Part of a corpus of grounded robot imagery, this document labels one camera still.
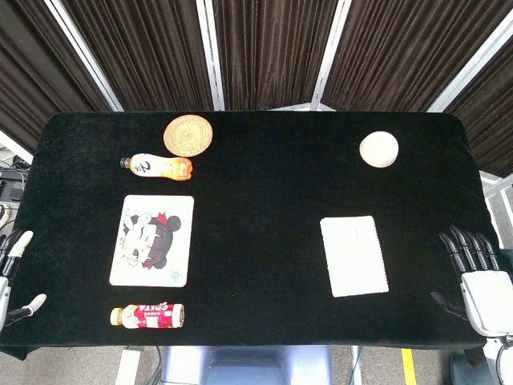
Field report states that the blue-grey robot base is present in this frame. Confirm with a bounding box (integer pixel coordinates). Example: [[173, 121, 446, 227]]
[[160, 345, 334, 385]]

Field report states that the round woven bamboo coaster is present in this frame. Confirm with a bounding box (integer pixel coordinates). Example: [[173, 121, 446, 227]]
[[163, 114, 214, 158]]

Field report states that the white metal frame pole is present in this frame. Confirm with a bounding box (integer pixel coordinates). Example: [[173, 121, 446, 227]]
[[42, 0, 124, 112], [195, 0, 226, 111], [309, 0, 353, 111], [426, 18, 513, 113]]

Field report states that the black floor equipment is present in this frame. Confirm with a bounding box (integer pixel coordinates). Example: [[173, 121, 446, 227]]
[[0, 155, 31, 202]]

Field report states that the cartoon print mouse pad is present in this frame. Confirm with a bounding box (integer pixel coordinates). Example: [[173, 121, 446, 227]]
[[108, 194, 196, 289]]

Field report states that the white spiral notebook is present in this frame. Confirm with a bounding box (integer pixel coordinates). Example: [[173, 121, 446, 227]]
[[319, 215, 390, 298]]

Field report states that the orange tea drink bottle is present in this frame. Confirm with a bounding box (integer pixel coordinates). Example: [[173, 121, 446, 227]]
[[119, 152, 194, 181]]

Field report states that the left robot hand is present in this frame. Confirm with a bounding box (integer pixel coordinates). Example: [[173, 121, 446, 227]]
[[0, 229, 48, 328]]

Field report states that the white power strip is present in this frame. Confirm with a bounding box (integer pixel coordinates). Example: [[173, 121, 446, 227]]
[[115, 348, 144, 385]]

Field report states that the brown curtain panel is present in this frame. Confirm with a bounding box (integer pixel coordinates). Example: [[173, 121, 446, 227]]
[[444, 38, 513, 179], [212, 0, 338, 111], [321, 0, 512, 113], [0, 0, 114, 154], [63, 0, 214, 112]]

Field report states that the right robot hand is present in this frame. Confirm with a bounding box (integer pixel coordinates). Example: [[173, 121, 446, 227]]
[[430, 225, 513, 338]]

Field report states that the blue cable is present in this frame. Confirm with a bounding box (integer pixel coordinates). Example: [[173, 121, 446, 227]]
[[349, 345, 365, 385]]

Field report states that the black velvet tablecloth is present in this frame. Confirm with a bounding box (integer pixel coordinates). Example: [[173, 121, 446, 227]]
[[0, 111, 502, 361]]

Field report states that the red label drink bottle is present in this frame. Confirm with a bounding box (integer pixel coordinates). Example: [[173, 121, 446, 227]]
[[110, 302, 186, 330]]

